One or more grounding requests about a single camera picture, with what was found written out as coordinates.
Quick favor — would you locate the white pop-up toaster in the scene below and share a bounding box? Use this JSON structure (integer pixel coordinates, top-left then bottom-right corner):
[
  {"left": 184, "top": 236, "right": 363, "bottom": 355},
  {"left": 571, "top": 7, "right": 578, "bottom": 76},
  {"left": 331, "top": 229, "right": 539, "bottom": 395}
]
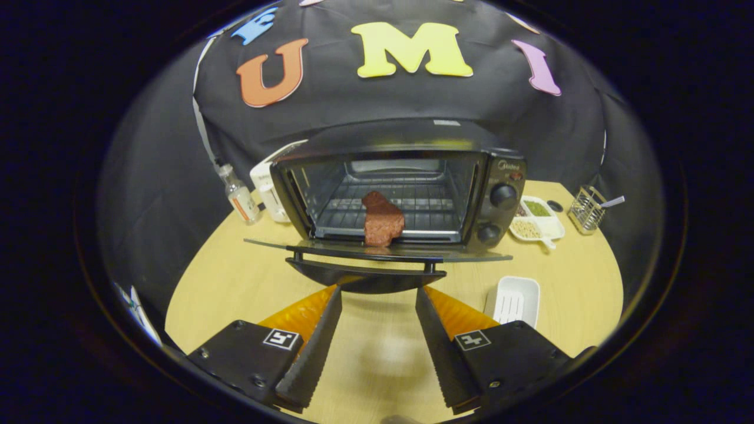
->
[{"left": 250, "top": 140, "right": 307, "bottom": 223}]

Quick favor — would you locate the white rectangular plastic tray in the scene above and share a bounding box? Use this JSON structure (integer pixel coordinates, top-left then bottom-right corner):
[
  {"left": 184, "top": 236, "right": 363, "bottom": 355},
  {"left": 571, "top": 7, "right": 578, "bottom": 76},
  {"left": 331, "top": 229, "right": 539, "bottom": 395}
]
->
[{"left": 484, "top": 276, "right": 541, "bottom": 329}]

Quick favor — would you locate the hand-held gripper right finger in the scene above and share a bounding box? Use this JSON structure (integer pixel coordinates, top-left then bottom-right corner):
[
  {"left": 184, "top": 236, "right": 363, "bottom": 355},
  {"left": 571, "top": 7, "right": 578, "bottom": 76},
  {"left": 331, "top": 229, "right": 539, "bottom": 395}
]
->
[{"left": 415, "top": 286, "right": 596, "bottom": 416}]

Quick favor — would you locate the red meat slice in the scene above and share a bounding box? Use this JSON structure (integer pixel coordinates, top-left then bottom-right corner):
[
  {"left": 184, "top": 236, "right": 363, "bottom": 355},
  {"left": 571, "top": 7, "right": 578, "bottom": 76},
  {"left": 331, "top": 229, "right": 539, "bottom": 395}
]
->
[{"left": 361, "top": 190, "right": 406, "bottom": 247}]

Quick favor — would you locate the black toaster oven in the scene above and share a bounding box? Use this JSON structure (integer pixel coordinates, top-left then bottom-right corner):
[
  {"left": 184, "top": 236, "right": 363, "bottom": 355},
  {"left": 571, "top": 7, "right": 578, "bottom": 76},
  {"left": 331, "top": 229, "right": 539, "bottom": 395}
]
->
[{"left": 243, "top": 120, "right": 528, "bottom": 295}]

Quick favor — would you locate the white divided dish with beans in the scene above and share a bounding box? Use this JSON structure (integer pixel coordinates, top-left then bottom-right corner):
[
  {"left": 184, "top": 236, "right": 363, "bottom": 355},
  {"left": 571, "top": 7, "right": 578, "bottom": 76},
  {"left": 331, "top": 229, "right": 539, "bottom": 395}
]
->
[{"left": 509, "top": 196, "right": 566, "bottom": 250}]

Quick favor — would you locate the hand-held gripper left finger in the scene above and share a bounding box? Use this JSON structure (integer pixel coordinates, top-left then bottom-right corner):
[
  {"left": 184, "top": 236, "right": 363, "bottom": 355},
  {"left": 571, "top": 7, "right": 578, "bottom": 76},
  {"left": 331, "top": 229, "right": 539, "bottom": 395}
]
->
[{"left": 186, "top": 284, "right": 343, "bottom": 414}]

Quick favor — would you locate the clear glass bottle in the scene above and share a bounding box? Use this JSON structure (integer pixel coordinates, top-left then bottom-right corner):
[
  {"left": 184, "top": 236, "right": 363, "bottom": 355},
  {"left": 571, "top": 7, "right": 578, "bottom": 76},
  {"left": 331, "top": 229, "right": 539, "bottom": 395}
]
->
[{"left": 216, "top": 164, "right": 260, "bottom": 226}]

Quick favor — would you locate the wire mesh basket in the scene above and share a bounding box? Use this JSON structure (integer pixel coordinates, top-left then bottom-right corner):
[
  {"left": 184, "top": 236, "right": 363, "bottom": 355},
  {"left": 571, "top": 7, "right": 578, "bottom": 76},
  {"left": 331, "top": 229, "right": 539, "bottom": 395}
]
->
[{"left": 567, "top": 185, "right": 607, "bottom": 236}]

